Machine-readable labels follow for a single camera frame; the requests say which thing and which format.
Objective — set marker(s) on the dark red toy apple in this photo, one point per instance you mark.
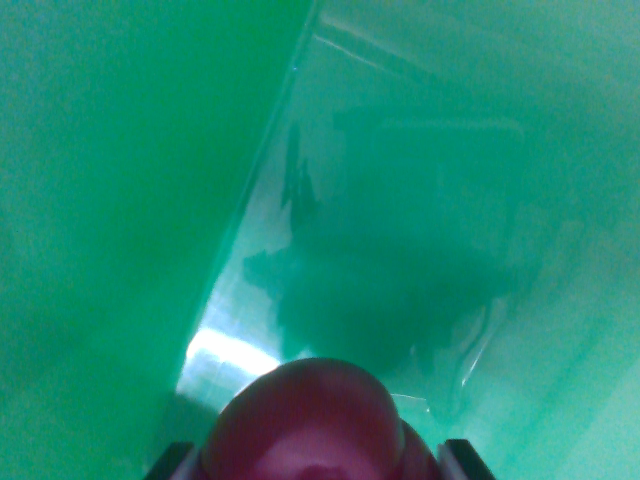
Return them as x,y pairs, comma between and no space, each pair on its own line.
310,425

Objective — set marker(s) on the green plastic bin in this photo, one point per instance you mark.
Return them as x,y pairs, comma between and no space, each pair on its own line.
350,200

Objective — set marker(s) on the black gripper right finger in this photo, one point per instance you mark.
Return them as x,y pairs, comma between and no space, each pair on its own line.
462,462

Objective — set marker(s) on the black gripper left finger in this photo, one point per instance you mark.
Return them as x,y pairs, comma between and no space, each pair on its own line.
172,462

